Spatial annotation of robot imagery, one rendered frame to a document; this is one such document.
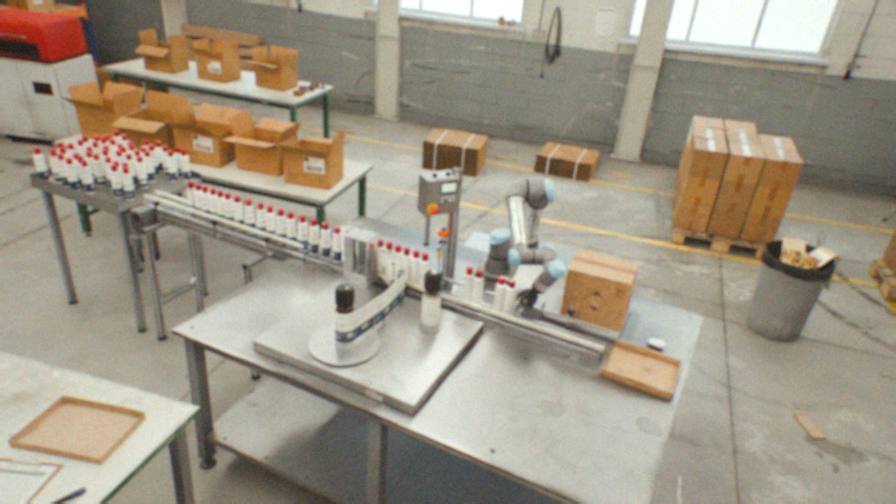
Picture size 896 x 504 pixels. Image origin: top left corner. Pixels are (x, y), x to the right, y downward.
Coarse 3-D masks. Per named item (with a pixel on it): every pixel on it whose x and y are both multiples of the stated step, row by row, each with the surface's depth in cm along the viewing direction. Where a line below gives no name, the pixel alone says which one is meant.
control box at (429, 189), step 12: (420, 180) 311; (432, 180) 305; (444, 180) 308; (456, 180) 311; (420, 192) 313; (432, 192) 308; (456, 192) 314; (420, 204) 315; (432, 204) 311; (444, 204) 314
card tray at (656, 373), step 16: (624, 352) 304; (640, 352) 304; (656, 352) 300; (608, 368) 293; (624, 368) 294; (640, 368) 295; (656, 368) 295; (672, 368) 296; (640, 384) 281; (656, 384) 285; (672, 384) 286
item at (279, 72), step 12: (264, 48) 688; (276, 48) 692; (264, 60) 690; (276, 60) 694; (288, 60) 667; (264, 72) 674; (276, 72) 669; (288, 72) 675; (264, 84) 680; (276, 84) 674; (288, 84) 679
